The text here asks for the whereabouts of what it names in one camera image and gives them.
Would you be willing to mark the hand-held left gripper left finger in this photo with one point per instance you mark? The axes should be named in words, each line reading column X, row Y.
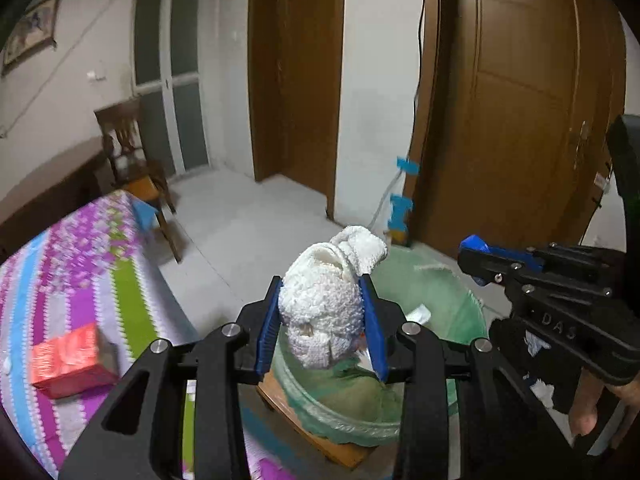
column 267, row 330

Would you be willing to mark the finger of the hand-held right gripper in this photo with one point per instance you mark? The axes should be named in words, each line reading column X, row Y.
column 475, row 242
column 487, row 270

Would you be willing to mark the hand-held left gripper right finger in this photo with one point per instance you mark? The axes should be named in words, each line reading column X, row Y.
column 375, row 330

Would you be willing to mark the white towel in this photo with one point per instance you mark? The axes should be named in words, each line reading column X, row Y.
column 320, row 310

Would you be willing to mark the trash bin with green bag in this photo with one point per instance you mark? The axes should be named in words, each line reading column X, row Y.
column 435, row 300

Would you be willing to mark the person's right hand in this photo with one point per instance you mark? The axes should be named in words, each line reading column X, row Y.
column 585, row 405

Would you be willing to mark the blue tape piece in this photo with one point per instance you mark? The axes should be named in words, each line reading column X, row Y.
column 400, row 212
column 407, row 165

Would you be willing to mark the brown wooden door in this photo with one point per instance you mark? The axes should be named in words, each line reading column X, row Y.
column 295, row 70
column 520, row 100

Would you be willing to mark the striped floral tablecloth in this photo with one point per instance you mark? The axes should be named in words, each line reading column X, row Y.
column 75, row 270

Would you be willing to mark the red wrapped pack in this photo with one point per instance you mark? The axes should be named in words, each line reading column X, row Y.
column 67, row 360

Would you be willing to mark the dark wooden chair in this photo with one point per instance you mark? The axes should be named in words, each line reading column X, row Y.
column 125, row 135

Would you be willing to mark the dark wooden dining table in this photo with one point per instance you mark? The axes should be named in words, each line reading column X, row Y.
column 50, row 180

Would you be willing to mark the frosted glass double door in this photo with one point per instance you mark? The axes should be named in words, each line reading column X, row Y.
column 170, row 75

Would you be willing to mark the white wall switch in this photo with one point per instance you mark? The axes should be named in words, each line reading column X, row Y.
column 96, row 76

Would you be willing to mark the framed wall picture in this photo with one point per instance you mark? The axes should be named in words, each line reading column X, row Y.
column 30, row 30

